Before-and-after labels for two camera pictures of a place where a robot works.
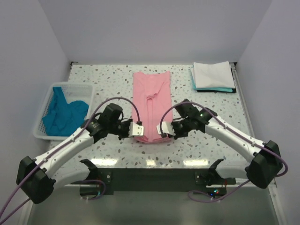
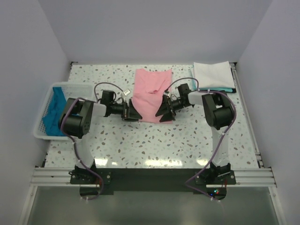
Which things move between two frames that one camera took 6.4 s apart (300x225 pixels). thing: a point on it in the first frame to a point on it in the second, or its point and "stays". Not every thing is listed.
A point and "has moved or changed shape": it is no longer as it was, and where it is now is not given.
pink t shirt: (153, 92) has moved or changed shape
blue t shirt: (63, 118) stays
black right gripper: (177, 135) to (164, 109)
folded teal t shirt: (210, 89) stays
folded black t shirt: (234, 90) stays
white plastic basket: (72, 92) stays
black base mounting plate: (111, 178) stays
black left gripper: (128, 123) to (129, 112)
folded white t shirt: (213, 75) stays
